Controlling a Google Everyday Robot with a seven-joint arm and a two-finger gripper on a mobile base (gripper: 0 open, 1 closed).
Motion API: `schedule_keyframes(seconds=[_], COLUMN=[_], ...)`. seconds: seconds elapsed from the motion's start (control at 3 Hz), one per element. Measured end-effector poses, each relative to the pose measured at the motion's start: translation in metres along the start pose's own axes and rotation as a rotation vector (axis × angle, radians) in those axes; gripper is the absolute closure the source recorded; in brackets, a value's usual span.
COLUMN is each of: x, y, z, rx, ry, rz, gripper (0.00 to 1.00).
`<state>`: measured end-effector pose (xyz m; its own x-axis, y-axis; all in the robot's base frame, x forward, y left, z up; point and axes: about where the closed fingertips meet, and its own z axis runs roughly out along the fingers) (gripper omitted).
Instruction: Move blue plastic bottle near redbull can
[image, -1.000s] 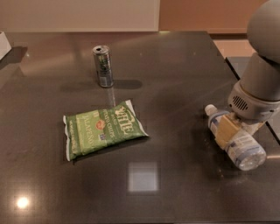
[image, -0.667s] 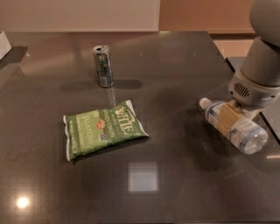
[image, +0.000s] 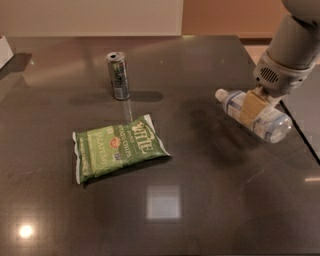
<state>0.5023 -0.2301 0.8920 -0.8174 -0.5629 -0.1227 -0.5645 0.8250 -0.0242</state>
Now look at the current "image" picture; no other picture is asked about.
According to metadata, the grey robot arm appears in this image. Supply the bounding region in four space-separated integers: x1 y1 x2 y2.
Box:
240 0 320 126

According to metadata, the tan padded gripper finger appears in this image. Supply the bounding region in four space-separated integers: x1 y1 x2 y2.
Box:
240 89 269 126

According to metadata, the white box at left edge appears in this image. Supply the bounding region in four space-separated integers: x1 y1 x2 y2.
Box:
0 36 14 69

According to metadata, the dark side table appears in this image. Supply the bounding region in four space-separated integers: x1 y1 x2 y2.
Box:
284 65 320 162

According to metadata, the silver redbull can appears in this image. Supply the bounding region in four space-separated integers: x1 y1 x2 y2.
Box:
106 52 130 100

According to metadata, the green jalapeno chips bag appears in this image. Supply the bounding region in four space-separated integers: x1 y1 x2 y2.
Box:
72 114 169 184

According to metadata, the clear blue-label plastic bottle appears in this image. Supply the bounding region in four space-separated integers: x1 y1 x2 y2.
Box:
215 89 292 144

